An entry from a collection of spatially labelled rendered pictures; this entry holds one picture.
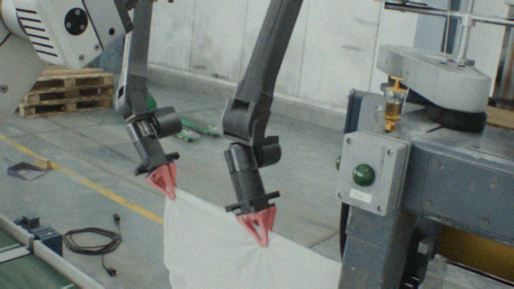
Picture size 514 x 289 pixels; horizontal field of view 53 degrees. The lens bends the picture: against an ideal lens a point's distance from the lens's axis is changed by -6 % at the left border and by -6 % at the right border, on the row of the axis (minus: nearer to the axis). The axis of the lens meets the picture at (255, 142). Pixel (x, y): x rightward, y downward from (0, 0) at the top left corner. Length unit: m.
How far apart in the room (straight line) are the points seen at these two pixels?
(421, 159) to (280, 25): 0.46
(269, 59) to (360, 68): 5.54
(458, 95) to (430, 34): 4.92
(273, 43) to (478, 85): 0.42
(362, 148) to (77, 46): 0.38
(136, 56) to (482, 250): 0.87
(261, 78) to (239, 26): 6.59
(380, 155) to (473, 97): 0.20
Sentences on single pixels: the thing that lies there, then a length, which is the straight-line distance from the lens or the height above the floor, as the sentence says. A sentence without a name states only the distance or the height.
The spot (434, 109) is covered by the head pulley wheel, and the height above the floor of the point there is 1.36.
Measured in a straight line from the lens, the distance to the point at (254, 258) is 1.10.
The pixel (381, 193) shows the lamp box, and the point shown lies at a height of 1.27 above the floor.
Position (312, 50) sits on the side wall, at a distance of 6.89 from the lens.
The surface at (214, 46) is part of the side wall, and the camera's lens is 7.92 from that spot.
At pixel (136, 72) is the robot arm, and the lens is 1.29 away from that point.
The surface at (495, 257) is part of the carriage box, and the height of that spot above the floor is 1.10.
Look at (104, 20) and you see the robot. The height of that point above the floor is 1.44.
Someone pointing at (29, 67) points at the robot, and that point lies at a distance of 0.86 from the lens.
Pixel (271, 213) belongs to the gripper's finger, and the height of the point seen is 1.09.
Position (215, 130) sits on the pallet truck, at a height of 0.07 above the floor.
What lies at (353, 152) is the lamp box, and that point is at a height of 1.31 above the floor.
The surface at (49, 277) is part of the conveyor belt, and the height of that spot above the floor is 0.38.
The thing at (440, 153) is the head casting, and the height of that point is 1.32.
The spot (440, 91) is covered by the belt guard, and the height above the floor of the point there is 1.39.
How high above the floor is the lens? 1.48
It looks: 15 degrees down
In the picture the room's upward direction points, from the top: 6 degrees clockwise
